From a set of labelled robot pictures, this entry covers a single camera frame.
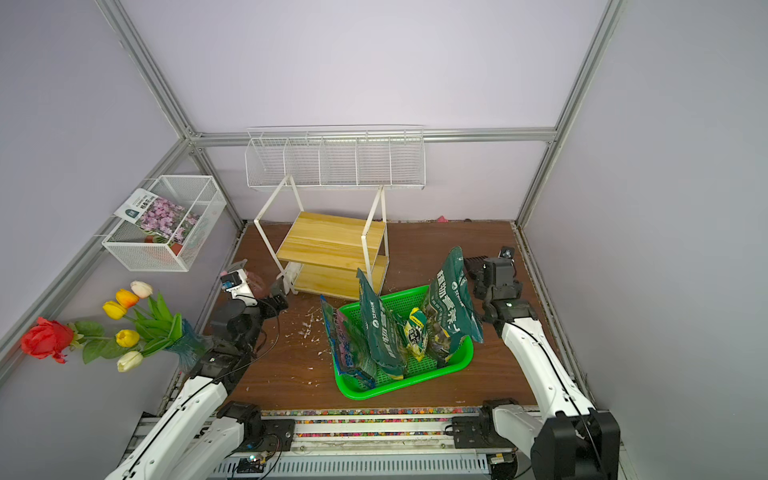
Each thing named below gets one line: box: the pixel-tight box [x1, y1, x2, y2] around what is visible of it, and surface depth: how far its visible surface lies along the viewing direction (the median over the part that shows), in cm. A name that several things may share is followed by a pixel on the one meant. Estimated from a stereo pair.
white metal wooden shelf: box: [254, 175, 389, 301], surface depth 89 cm
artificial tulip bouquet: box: [72, 280, 208, 373], surface depth 67 cm
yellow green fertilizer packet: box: [404, 307, 428, 362], surface depth 78 cm
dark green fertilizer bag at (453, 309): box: [427, 246, 484, 366], surface depth 72 cm
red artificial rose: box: [20, 317, 74, 364], surface depth 51 cm
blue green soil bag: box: [320, 294, 382, 385], surface depth 73 cm
